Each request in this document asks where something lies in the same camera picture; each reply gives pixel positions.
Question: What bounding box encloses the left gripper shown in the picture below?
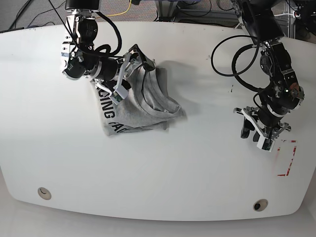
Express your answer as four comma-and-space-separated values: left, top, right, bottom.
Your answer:
234, 105, 291, 143

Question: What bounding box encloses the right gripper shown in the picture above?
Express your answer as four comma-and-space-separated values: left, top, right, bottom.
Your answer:
95, 44, 156, 96

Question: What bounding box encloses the grey t-shirt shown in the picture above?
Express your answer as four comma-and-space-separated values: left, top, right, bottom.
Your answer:
91, 67, 185, 136

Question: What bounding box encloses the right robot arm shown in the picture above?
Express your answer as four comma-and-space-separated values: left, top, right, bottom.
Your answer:
61, 0, 156, 104

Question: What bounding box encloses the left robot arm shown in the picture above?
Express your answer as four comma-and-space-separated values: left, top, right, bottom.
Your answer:
229, 0, 305, 152

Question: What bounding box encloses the red tape rectangle marking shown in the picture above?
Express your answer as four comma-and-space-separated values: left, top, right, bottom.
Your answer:
274, 140, 298, 177

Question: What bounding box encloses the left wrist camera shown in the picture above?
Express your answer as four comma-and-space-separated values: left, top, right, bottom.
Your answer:
257, 136, 275, 152

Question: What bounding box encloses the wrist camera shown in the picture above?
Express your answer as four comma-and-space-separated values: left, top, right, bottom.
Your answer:
109, 85, 128, 105
257, 136, 275, 152

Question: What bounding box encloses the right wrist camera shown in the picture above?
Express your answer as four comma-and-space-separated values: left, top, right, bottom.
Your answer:
109, 85, 128, 105

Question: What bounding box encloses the yellow cable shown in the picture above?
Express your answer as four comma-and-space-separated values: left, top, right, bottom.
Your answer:
106, 0, 131, 17

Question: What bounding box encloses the right table cable grommet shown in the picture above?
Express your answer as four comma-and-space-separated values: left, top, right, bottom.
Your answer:
253, 199, 268, 212

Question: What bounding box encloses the table cable grommet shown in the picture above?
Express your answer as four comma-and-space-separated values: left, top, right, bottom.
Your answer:
38, 187, 51, 200
253, 199, 268, 212

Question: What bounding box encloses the left table cable grommet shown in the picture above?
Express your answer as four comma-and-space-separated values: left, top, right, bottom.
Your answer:
38, 187, 51, 200

